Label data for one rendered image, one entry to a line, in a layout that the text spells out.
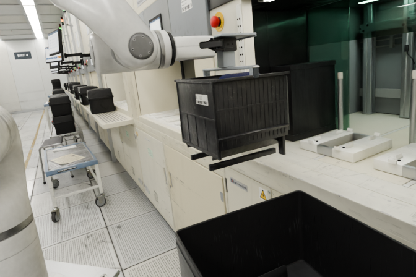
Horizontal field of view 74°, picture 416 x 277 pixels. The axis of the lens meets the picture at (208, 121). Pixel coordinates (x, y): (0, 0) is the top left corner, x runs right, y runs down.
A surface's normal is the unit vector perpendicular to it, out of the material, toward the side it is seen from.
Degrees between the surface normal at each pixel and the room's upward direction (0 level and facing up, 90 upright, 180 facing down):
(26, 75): 90
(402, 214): 0
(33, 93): 90
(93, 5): 68
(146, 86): 90
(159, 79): 90
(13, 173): 42
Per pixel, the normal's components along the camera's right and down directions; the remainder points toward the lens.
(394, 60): -0.87, 0.18
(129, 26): 0.51, 0.05
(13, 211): 0.90, -0.16
